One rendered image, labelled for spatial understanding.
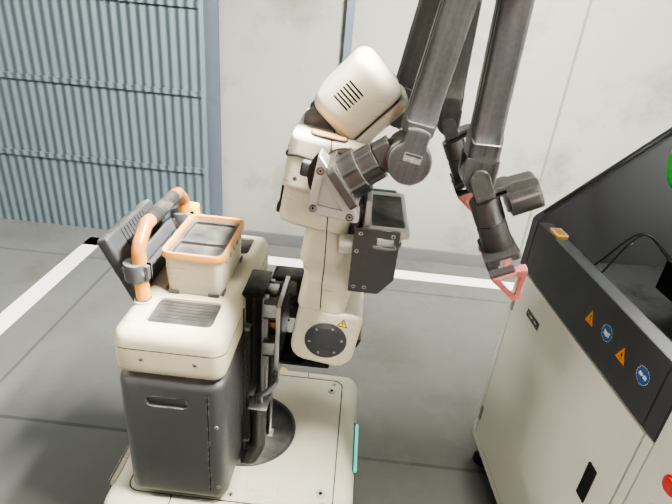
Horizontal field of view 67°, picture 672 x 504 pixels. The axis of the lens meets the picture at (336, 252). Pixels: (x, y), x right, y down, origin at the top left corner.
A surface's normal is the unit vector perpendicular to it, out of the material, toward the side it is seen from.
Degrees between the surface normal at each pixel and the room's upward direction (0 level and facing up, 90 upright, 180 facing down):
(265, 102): 90
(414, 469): 0
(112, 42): 90
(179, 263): 92
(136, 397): 90
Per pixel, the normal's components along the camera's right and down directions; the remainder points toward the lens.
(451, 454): 0.08, -0.88
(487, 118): -0.11, 0.40
